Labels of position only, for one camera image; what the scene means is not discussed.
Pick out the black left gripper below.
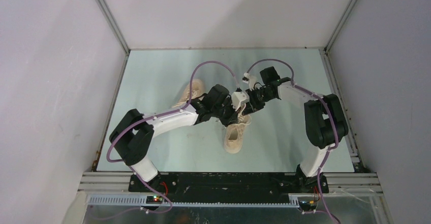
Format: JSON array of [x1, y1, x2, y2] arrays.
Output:
[[211, 97, 241, 127]]

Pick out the beige sneaker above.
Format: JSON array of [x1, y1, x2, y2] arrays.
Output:
[[172, 79, 205, 108], [223, 115, 252, 154]]

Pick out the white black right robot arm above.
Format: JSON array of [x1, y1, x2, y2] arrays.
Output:
[[242, 67, 349, 193]]

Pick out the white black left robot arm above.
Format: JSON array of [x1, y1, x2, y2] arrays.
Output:
[[108, 84, 249, 192]]

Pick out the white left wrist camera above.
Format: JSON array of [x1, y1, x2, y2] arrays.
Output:
[[231, 91, 250, 111]]

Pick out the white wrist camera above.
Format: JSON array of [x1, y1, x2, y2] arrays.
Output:
[[242, 72, 258, 91], [231, 91, 250, 111]]

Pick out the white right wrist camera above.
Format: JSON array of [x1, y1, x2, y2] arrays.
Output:
[[242, 72, 258, 91]]

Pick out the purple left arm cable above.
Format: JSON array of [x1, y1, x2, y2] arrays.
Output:
[[85, 60, 240, 221]]

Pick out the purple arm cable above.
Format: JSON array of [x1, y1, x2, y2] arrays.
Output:
[[85, 60, 240, 221], [245, 58, 340, 224]]

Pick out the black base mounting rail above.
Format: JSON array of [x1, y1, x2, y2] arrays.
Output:
[[128, 172, 329, 204]]

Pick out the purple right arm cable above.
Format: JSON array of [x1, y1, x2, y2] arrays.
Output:
[[245, 58, 340, 224]]

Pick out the aluminium frame rail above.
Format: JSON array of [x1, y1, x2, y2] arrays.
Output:
[[78, 172, 385, 210]]

